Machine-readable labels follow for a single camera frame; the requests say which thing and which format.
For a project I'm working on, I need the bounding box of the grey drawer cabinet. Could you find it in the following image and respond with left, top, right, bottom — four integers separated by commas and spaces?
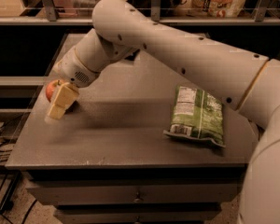
5, 32, 269, 224

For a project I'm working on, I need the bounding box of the metal shelf rail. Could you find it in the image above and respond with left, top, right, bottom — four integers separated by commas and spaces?
0, 0, 280, 26

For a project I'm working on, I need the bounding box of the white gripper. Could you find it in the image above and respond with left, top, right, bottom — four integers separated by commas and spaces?
46, 48, 99, 120

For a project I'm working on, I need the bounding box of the red apple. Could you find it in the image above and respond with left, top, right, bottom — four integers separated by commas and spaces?
45, 79, 61, 102

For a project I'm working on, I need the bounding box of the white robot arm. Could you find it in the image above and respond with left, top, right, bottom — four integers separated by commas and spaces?
48, 0, 280, 224

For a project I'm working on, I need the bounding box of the green chip bag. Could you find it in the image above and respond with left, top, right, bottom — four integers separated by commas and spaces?
163, 86, 226, 147

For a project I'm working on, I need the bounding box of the dark blue snack bar wrapper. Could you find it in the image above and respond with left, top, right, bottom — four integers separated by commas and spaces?
125, 49, 140, 61

